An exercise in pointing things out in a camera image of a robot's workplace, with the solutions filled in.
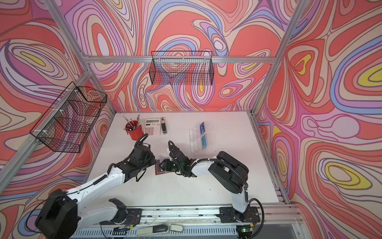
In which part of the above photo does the red leather card holder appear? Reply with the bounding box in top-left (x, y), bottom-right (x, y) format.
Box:
top-left (155, 159), bottom-right (170, 175)

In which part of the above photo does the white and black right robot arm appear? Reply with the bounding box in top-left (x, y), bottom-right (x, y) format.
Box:
top-left (159, 141), bottom-right (264, 224)

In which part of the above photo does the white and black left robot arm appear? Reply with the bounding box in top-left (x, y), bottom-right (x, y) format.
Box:
top-left (34, 134), bottom-right (156, 239)

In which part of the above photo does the clear plastic card tray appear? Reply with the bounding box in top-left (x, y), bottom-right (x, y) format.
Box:
top-left (189, 124), bottom-right (207, 154)

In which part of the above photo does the teal credit card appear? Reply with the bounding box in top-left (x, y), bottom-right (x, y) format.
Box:
top-left (201, 133), bottom-right (208, 150)

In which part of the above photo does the blue VIP credit card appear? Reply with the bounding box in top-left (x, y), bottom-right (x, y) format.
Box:
top-left (200, 122), bottom-right (206, 135)

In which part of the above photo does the red metal pen bucket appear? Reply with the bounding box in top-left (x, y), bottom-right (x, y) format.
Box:
top-left (125, 120), bottom-right (144, 141)

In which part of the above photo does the pink desk calculator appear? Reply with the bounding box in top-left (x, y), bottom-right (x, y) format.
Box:
top-left (143, 118), bottom-right (161, 137)

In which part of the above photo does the beige and black stapler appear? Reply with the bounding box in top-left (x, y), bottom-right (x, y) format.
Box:
top-left (161, 117), bottom-right (167, 134)

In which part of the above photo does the black wire basket on left wall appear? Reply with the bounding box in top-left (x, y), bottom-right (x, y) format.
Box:
top-left (29, 82), bottom-right (107, 153)

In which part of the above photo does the black wire basket on wall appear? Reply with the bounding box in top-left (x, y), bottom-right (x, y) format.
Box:
top-left (149, 50), bottom-right (214, 86)
top-left (29, 82), bottom-right (107, 153)

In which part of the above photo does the black wire basket on back wall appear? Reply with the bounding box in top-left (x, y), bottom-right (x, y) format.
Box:
top-left (149, 50), bottom-right (214, 86)

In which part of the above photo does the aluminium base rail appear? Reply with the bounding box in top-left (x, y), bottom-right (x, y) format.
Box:
top-left (71, 203), bottom-right (311, 239)

